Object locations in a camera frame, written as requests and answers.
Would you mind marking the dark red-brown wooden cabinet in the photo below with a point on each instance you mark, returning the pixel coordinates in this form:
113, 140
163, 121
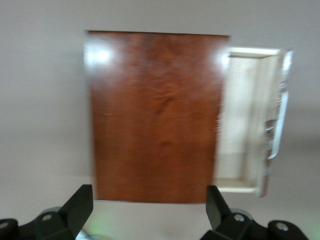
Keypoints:
155, 117

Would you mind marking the brown table mat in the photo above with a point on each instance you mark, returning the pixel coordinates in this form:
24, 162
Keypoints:
37, 100

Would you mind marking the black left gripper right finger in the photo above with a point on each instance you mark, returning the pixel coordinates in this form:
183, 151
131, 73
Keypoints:
217, 210

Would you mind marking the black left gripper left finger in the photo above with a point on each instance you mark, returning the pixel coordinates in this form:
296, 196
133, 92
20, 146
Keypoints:
72, 212

